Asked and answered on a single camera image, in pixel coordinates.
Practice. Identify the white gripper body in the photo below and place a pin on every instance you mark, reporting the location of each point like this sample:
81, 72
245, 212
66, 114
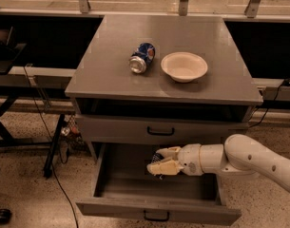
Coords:
189, 160

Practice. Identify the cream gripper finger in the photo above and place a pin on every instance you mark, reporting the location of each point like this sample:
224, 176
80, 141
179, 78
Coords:
167, 167
170, 152

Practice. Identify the dark blue rxbar wrapper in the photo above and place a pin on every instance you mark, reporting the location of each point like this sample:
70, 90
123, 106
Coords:
157, 157

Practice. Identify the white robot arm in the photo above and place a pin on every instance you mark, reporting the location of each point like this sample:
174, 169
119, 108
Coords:
239, 157

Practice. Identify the open grey middle drawer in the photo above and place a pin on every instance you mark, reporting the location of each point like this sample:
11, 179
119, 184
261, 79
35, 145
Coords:
122, 188

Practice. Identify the grey top drawer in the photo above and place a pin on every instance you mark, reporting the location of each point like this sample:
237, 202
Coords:
116, 129

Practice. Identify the grey drawer cabinet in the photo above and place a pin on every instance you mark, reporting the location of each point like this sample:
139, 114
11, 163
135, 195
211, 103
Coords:
104, 84

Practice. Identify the white paper bowl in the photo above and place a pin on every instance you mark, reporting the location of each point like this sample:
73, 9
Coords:
184, 67

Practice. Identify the crushed blue pepsi can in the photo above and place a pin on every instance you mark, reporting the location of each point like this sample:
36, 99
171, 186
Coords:
141, 58

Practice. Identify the black caster wheel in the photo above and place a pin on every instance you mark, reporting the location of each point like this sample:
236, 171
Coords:
5, 215

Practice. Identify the black top drawer handle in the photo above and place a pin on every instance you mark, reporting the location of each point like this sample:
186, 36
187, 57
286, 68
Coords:
154, 132

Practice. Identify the black drawer handle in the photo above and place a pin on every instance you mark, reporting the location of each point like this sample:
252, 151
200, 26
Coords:
154, 132
156, 216

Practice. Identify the black middle drawer handle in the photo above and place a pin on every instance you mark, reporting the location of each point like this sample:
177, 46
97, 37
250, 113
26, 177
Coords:
156, 216

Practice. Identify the metal window post right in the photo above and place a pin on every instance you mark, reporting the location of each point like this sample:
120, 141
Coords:
252, 8

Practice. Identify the metal window post middle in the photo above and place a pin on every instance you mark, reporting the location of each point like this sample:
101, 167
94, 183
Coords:
183, 7

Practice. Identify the black table frame left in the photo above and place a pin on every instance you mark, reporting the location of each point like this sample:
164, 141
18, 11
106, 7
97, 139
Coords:
23, 101

